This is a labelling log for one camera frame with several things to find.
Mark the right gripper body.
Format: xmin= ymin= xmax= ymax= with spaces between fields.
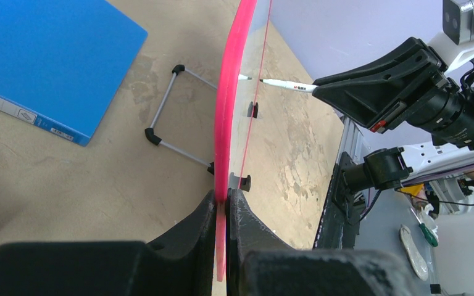
xmin=367 ymin=46 xmax=460 ymax=133

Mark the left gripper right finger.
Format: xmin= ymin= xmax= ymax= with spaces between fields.
xmin=225 ymin=189 xmax=418 ymax=295

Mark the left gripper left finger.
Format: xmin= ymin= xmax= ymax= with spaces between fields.
xmin=0 ymin=192 xmax=216 ymax=295

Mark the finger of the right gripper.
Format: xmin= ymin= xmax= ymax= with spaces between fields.
xmin=314 ymin=37 xmax=430 ymax=86
xmin=312 ymin=49 xmax=446 ymax=129

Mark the white green marker pen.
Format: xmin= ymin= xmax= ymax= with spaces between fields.
xmin=259 ymin=79 xmax=317 ymax=93

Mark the pink framed whiteboard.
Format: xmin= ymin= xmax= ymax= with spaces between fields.
xmin=214 ymin=1 xmax=272 ymax=282

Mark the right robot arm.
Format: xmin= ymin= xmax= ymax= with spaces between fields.
xmin=312 ymin=37 xmax=474 ymax=150

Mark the black whiteboard stand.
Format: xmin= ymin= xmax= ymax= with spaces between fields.
xmin=144 ymin=64 xmax=259 ymax=193

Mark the white shoe sole object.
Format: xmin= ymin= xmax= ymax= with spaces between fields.
xmin=399 ymin=224 xmax=429 ymax=281

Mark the blue folder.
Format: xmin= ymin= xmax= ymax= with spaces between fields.
xmin=0 ymin=1 xmax=148 ymax=146

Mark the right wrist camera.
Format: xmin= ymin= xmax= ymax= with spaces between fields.
xmin=428 ymin=1 xmax=474 ymax=74

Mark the aluminium base frame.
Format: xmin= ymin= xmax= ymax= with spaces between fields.
xmin=313 ymin=116 xmax=362 ymax=250

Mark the green handled screwdriver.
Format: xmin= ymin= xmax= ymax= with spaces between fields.
xmin=410 ymin=208 xmax=439 ymax=247

